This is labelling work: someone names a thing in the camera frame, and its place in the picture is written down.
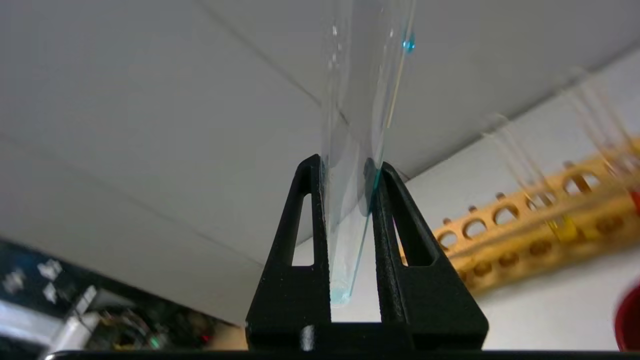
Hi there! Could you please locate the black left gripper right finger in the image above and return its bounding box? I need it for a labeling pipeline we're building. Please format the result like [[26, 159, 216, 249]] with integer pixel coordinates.
[[372, 161, 489, 351]]

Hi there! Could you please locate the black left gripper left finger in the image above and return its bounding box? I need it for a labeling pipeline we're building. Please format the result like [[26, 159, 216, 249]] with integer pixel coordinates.
[[246, 154, 332, 351]]

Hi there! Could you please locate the test tube with blue pigment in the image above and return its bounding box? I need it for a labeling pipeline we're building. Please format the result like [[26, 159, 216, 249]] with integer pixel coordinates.
[[320, 0, 418, 307]]

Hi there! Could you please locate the wooden test tube rack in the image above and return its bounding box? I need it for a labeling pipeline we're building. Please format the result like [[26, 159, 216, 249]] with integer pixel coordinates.
[[400, 140, 640, 296]]

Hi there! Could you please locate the test tube with yellow pigment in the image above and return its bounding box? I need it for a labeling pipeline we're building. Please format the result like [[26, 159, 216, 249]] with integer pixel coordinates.
[[482, 115, 582, 244]]

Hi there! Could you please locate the test tube with red pigment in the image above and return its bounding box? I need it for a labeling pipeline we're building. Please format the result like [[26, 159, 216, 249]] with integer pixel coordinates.
[[560, 70, 640, 214]]

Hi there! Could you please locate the blurry dark background equipment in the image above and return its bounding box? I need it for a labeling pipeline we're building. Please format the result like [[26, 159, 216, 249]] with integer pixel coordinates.
[[0, 237, 249, 357]]

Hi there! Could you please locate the red plastic cup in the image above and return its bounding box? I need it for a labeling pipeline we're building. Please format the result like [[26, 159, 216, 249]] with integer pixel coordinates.
[[614, 282, 640, 352]]

